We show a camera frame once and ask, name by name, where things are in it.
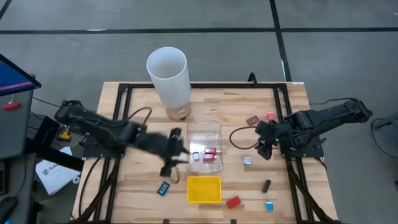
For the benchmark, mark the yellow plug connector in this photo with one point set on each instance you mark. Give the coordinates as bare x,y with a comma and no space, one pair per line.
65,135

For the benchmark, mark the clear plastic container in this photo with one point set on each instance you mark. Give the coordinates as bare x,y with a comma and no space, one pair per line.
205,133

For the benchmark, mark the black aluminium table frame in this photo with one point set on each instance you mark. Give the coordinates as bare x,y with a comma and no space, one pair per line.
217,85

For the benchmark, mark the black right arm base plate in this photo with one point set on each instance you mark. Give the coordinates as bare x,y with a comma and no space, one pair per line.
311,152

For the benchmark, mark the grey cabinet with blue top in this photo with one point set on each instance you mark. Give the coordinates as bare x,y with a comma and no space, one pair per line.
15,130

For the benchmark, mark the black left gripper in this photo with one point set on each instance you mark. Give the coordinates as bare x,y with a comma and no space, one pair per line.
172,146

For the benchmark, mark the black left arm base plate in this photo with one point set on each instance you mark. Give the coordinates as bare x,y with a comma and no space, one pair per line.
99,152

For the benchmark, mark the small pink-red sharpener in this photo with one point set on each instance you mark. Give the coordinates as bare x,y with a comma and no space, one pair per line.
270,116

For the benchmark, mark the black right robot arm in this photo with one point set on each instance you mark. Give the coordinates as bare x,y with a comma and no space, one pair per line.
326,116

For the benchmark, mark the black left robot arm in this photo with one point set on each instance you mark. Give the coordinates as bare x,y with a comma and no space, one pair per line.
102,127

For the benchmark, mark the white printed paper bag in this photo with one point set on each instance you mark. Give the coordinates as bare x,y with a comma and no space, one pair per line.
56,177

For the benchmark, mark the small silver-white cube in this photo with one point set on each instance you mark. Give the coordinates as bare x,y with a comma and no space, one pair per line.
247,160
196,155

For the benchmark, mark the small black block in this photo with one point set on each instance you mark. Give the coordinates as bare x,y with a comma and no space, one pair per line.
266,186

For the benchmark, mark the red rectangular block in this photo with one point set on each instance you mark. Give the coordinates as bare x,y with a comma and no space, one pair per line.
233,202

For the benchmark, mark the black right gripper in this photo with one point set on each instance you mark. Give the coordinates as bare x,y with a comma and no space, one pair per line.
267,133

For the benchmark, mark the small blue-white sharpener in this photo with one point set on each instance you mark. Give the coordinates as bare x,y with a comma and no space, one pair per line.
269,206

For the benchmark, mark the yellow plastic basket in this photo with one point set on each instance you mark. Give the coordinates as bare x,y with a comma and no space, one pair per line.
204,189

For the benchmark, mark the small blue digital clock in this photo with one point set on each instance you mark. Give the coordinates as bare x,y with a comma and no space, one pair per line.
163,188

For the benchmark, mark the small red digital clock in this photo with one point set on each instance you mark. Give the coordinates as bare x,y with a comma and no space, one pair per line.
252,120

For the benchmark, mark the white lamp with wooden base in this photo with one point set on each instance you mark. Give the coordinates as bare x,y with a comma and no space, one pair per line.
171,81

